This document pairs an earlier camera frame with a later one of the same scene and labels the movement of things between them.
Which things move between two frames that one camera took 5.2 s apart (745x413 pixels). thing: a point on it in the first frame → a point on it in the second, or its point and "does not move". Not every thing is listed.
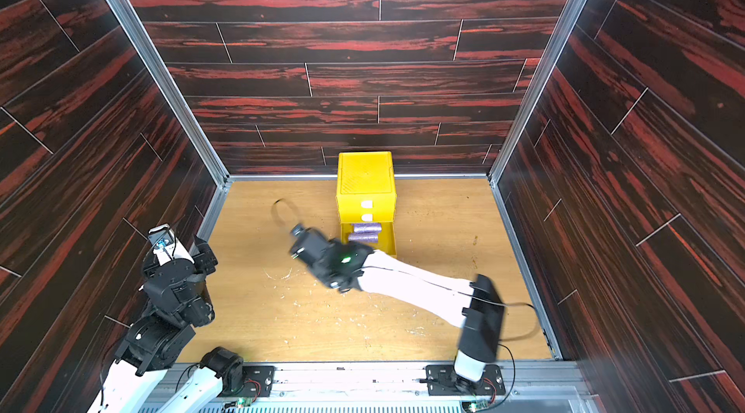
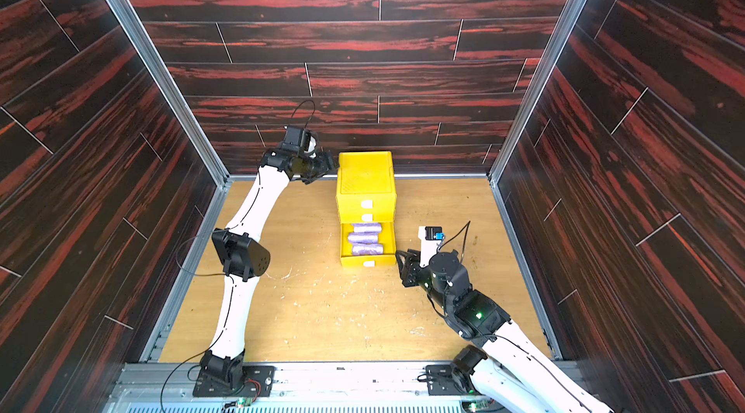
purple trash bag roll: (364, 237) does not move
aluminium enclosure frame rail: (374, 389) does not move
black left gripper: (207, 260) → (325, 168)
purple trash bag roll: (367, 227) does not move
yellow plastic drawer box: (367, 194) does not move
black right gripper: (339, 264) → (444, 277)
